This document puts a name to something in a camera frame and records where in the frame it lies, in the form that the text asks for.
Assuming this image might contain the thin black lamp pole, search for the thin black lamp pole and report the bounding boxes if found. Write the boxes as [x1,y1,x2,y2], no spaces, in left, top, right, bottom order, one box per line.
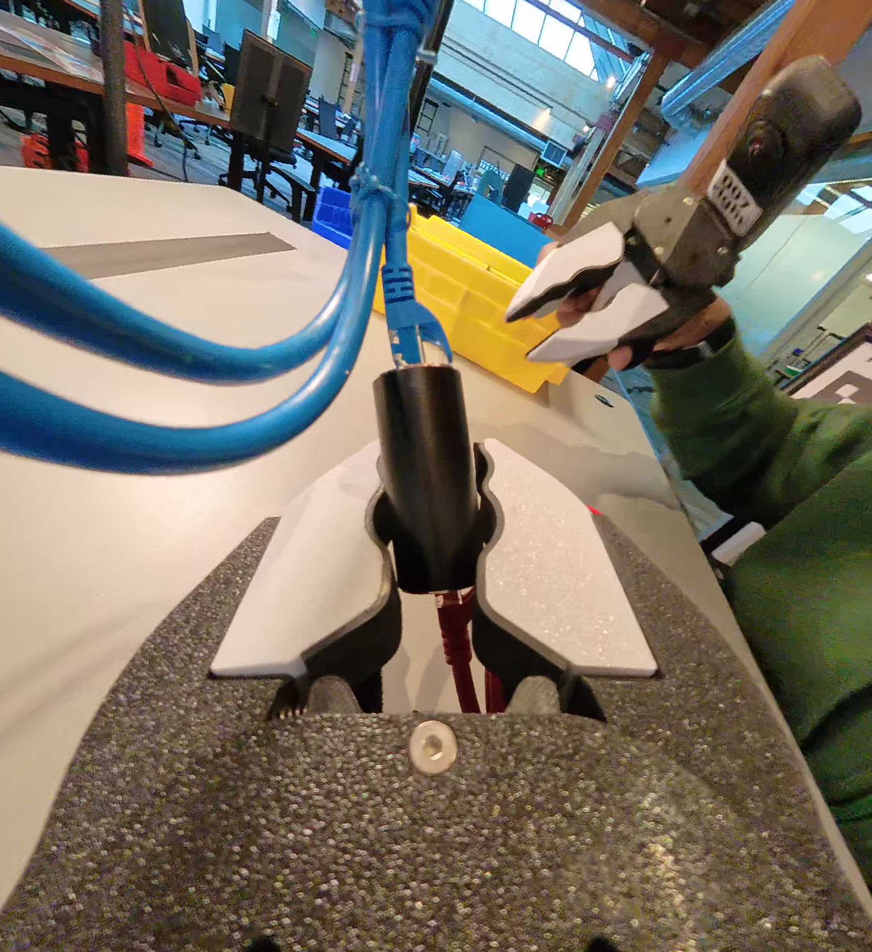
[97,0,133,178]

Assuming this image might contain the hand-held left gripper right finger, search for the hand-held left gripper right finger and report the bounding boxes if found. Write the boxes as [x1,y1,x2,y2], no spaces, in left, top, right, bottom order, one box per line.
[469,438,662,684]

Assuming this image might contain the light blue box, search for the light blue box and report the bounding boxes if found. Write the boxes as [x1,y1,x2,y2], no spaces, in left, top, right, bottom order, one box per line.
[454,192,558,270]

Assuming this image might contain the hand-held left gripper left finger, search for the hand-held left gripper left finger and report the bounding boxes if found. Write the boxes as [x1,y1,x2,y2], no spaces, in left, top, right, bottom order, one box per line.
[209,441,406,684]

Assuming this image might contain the person's right hand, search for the person's right hand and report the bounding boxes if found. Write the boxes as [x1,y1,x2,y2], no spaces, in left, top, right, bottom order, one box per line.
[554,288,736,382]

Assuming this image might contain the person's right forearm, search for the person's right forearm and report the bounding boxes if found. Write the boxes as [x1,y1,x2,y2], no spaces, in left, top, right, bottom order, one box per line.
[645,334,872,525]

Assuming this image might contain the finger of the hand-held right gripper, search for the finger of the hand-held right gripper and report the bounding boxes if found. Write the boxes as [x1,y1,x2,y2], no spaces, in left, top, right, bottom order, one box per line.
[503,222,633,325]
[524,282,675,367]

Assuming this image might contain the black ethernet hub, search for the black ethernet hub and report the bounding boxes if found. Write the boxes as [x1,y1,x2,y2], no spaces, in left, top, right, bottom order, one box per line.
[368,363,501,595]

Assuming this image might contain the wooden beam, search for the wooden beam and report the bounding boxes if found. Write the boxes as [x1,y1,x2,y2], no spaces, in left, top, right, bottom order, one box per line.
[681,0,872,197]

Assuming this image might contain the white printed tag sign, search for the white printed tag sign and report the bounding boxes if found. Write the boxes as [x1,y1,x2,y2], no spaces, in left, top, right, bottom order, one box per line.
[783,326,872,407]

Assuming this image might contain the person's green jacket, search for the person's green jacket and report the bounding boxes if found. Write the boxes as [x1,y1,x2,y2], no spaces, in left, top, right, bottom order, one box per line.
[716,444,872,941]

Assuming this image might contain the yellow storage bin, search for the yellow storage bin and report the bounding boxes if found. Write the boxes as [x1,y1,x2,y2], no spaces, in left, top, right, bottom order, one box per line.
[375,210,575,395]

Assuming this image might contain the blue storage bin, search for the blue storage bin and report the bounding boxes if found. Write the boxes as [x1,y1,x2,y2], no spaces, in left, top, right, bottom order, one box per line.
[310,185,361,248]

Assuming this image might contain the red ethernet cable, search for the red ethernet cable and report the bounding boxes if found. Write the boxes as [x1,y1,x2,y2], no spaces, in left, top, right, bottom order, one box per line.
[432,587,510,716]

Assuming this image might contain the blue ethernet cable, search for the blue ethernet cable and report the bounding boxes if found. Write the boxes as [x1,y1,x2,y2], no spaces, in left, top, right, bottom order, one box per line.
[0,0,456,478]

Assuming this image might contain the red plastic crate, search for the red plastic crate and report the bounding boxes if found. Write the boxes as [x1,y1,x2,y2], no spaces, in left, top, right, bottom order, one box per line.
[121,41,208,114]

